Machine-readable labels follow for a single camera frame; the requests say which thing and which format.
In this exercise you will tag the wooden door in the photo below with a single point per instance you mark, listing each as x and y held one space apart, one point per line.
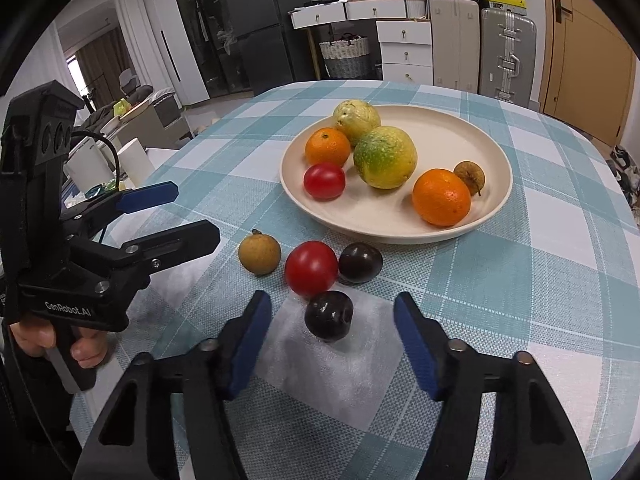
588 70

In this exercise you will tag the woven laundry basket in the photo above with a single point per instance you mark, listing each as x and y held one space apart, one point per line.
348 57

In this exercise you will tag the large orange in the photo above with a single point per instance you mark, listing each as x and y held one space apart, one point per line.
441 198

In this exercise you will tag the yellow citrus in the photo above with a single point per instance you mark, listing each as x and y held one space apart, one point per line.
355 118

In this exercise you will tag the beige suitcase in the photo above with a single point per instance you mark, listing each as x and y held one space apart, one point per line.
456 44

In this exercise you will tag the white cylinder humidifier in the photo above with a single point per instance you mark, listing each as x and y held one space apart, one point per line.
135 162

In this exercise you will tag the small orange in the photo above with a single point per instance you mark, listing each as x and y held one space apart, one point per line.
327 145

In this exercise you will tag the red tomato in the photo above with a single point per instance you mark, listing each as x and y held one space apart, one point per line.
324 181
311 268

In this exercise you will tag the person's left hand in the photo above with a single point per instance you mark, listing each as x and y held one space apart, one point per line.
35 336

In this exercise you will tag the yellow-green citrus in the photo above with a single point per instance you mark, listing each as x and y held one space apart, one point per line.
385 158

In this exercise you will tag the dark glass cabinet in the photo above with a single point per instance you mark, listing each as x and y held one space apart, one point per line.
214 46

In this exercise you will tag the dark plum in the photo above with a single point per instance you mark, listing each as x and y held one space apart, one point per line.
359 263
328 315

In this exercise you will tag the cream round plate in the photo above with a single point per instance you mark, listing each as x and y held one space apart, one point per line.
376 203

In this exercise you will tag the brown longan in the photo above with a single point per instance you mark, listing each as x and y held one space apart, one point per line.
259 253
472 175

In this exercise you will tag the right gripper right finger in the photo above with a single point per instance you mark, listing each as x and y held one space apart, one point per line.
532 436

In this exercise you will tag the silver suitcase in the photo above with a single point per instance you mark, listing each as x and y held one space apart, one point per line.
507 56

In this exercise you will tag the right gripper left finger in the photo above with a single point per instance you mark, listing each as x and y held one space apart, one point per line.
133 437

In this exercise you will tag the teal checkered tablecloth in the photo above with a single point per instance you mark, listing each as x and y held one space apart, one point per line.
554 273

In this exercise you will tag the white drawer desk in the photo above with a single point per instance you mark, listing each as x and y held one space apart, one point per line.
403 32

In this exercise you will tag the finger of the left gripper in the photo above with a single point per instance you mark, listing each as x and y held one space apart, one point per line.
149 254
140 199

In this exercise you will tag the black refrigerator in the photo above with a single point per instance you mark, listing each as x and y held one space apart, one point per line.
272 51

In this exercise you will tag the white wardrobe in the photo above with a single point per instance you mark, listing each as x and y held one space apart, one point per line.
175 49

